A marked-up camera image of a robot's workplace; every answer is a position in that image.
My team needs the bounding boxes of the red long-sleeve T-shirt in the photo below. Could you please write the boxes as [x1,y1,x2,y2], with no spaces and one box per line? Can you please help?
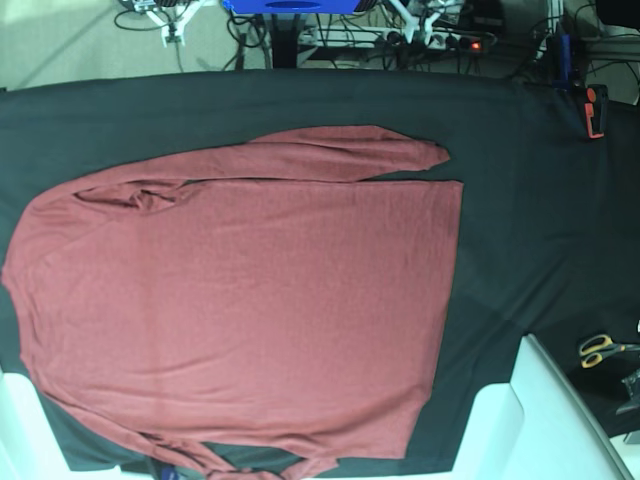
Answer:
[2,126,463,479]

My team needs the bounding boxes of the white power strip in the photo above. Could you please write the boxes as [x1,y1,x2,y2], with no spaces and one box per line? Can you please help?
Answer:
[298,25,497,53]

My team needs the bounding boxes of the black table cloth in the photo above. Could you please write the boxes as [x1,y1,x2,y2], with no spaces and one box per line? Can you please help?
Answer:
[1,70,639,477]

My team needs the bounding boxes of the blue plastic bin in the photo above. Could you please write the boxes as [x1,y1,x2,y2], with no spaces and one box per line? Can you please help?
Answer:
[221,0,360,14]

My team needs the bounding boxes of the orange black clamp right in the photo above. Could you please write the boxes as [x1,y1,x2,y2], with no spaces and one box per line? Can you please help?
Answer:
[584,84,609,139]

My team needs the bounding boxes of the blue clamp at right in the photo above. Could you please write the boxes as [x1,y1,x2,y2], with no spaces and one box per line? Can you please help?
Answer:
[552,28,571,90]

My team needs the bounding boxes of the black camera stand post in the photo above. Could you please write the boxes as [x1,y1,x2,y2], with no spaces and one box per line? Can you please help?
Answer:
[265,13,307,69]

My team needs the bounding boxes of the white right table frame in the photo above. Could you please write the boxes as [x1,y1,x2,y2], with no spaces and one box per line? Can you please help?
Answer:
[451,335,633,480]

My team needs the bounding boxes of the white table frame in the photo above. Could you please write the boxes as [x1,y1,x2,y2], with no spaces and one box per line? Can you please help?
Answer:
[451,335,633,480]
[0,368,126,480]

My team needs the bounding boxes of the yellow-handled scissors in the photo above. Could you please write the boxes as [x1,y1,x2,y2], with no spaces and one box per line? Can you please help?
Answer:
[578,334,639,369]

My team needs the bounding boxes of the white left table frame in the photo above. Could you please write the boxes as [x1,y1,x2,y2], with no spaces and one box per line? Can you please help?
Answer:
[0,368,126,480]

